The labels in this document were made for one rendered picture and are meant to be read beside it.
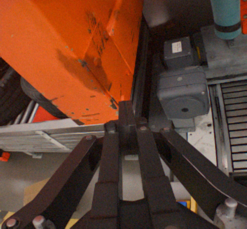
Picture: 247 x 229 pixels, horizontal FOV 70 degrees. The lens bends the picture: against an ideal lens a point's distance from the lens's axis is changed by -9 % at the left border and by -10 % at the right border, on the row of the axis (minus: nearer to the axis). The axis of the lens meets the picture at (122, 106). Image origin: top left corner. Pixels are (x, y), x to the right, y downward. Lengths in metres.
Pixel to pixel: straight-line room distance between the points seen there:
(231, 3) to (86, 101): 0.47
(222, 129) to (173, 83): 0.36
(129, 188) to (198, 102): 0.56
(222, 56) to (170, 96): 0.43
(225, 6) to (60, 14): 0.45
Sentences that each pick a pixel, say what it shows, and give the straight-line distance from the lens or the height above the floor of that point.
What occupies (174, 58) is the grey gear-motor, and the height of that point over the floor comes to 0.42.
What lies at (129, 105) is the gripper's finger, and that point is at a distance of 0.21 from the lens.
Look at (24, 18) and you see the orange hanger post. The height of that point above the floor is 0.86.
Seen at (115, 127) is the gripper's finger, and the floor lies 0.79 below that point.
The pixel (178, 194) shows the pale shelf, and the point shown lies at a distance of 0.48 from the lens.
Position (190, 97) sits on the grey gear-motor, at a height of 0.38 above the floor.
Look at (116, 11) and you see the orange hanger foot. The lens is 0.62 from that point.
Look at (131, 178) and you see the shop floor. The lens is 1.03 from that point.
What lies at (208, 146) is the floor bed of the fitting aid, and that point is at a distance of 0.91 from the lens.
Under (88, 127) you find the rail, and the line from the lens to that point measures 0.77.
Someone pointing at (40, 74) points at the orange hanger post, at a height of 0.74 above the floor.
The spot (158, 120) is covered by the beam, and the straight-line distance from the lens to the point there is 0.95.
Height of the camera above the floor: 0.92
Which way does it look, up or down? 47 degrees down
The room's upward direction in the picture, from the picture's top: 37 degrees counter-clockwise
